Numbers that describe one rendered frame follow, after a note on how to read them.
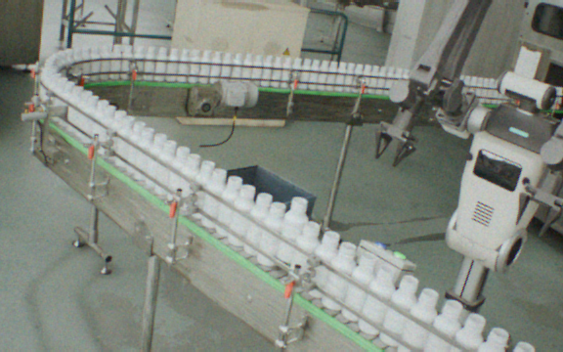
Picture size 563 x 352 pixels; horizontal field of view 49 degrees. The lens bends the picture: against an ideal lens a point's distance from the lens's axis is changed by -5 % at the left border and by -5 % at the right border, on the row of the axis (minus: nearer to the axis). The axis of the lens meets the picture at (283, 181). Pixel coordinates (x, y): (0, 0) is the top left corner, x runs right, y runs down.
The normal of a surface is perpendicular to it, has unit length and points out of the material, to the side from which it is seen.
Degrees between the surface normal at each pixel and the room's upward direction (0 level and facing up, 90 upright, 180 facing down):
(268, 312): 90
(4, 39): 90
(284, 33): 90
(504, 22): 90
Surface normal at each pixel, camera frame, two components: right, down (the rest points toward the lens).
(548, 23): -0.87, 0.02
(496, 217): -0.69, 0.14
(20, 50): 0.70, 0.38
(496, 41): 0.46, 0.41
